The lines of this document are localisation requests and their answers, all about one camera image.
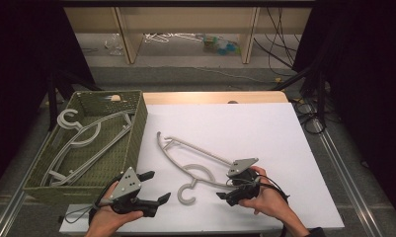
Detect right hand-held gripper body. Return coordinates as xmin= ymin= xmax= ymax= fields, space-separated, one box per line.
xmin=226 ymin=157 xmax=263 ymax=201

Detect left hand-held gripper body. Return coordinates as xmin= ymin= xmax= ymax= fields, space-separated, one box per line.
xmin=110 ymin=166 xmax=159 ymax=218

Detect green woven basket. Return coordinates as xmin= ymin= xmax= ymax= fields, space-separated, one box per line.
xmin=22 ymin=89 xmax=149 ymax=205

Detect grey plastic clothes hanger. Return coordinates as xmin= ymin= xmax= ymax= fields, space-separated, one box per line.
xmin=48 ymin=112 xmax=134 ymax=188
xmin=40 ymin=108 xmax=135 ymax=188
xmin=156 ymin=131 xmax=249 ymax=205

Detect person's right hand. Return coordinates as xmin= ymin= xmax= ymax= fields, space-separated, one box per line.
xmin=238 ymin=165 xmax=290 ymax=219

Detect person's left hand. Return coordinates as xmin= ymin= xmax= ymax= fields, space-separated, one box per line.
xmin=85 ymin=180 xmax=144 ymax=237

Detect white table sheet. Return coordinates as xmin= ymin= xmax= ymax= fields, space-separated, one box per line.
xmin=58 ymin=102 xmax=346 ymax=235

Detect black metal stand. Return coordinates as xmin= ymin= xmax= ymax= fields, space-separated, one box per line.
xmin=46 ymin=67 xmax=105 ymax=132
xmin=268 ymin=58 xmax=328 ymax=126

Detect clear plastic item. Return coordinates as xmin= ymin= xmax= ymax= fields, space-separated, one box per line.
xmin=103 ymin=33 xmax=124 ymax=56

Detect pile of colourful toys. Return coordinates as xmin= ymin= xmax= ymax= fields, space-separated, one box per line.
xmin=201 ymin=34 xmax=243 ymax=56

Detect black curtain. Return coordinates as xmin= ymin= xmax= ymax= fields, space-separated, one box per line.
xmin=0 ymin=0 xmax=96 ymax=198
xmin=292 ymin=0 xmax=396 ymax=218

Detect light wooden shelf unit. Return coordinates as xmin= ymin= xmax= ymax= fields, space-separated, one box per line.
xmin=63 ymin=6 xmax=313 ymax=65

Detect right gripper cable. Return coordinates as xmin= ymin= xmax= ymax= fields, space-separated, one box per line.
xmin=258 ymin=176 xmax=290 ymax=205

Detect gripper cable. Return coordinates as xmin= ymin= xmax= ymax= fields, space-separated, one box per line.
xmin=64 ymin=174 xmax=124 ymax=225
xmin=258 ymin=176 xmax=290 ymax=205

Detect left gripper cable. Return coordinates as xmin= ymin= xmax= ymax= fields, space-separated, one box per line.
xmin=64 ymin=174 xmax=124 ymax=225

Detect coiled black floor cable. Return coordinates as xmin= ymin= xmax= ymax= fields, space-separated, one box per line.
xmin=290 ymin=97 xmax=329 ymax=135

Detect aluminium rail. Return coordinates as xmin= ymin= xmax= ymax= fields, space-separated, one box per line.
xmin=0 ymin=131 xmax=55 ymax=237
xmin=308 ymin=117 xmax=384 ymax=237

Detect thin white floor cable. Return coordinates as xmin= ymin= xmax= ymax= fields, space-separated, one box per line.
xmin=142 ymin=63 xmax=277 ymax=85

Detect white wire hangers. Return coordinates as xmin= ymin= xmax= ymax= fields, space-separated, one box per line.
xmin=143 ymin=32 xmax=203 ymax=44

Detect hanging black cables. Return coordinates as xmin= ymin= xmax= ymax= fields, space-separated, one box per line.
xmin=253 ymin=7 xmax=302 ymax=69

